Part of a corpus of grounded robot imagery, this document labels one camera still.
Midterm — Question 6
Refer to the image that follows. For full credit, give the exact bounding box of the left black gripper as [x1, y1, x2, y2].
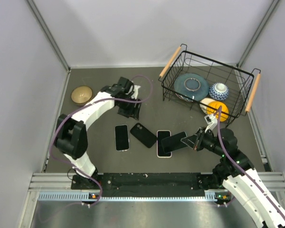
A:
[117, 95, 142, 120]

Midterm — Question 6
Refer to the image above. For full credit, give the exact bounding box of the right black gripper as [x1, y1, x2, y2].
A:
[181, 126, 225, 156]

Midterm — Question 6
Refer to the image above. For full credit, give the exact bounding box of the teal-edged black phone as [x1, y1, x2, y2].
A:
[161, 132, 187, 154]

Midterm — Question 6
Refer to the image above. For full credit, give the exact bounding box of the beige phone case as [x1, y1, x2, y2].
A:
[156, 129, 172, 158]

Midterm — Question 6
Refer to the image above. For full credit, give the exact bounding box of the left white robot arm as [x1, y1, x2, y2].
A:
[53, 77, 141, 189]

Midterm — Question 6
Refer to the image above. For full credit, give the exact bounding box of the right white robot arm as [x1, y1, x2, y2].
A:
[181, 128, 285, 228]

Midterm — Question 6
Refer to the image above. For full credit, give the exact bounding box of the cream bowl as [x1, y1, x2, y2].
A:
[200, 97, 214, 114]

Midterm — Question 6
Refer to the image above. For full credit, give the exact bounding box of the yellow bowl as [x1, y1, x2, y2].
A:
[206, 101, 229, 122]

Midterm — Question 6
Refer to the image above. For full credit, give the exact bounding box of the tan ceramic bowl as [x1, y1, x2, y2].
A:
[71, 85, 93, 106]

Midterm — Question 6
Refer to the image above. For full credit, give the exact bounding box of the blue-grey ceramic plate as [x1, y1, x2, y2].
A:
[173, 73, 209, 102]

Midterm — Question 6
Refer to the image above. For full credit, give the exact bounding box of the blue white patterned bowl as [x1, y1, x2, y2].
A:
[209, 83, 229, 101]

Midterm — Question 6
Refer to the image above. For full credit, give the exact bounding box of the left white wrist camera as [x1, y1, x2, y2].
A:
[130, 85, 141, 99]

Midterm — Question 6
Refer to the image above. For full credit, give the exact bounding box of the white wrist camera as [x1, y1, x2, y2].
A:
[204, 114, 219, 133]
[130, 85, 141, 99]

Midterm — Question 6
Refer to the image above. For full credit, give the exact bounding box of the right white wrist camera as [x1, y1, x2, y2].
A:
[204, 114, 219, 133]

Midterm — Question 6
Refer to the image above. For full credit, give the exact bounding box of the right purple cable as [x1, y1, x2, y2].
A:
[216, 105, 285, 228]

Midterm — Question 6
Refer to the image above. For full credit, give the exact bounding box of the black wire basket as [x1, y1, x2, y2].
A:
[159, 44, 260, 125]

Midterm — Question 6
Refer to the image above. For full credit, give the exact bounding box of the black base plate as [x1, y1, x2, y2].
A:
[71, 172, 225, 198]

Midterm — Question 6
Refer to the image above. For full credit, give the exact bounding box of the aluminium rail with cable duct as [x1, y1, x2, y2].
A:
[28, 172, 285, 202]

